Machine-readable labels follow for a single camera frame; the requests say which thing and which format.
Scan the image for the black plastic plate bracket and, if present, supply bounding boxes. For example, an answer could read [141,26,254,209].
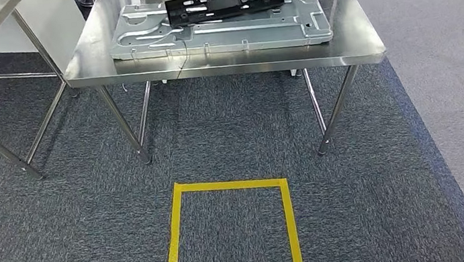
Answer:
[164,0,287,30]

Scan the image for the stainless steel workbench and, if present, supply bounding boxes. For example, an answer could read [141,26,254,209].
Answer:
[54,0,400,188]

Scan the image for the stamped grey metal panel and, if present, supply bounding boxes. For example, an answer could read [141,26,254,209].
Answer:
[103,0,335,72]

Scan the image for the white cabinet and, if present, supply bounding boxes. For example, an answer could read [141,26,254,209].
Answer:
[0,0,93,87]

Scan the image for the thin black wire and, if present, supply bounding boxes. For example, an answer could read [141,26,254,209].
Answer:
[171,37,191,73]

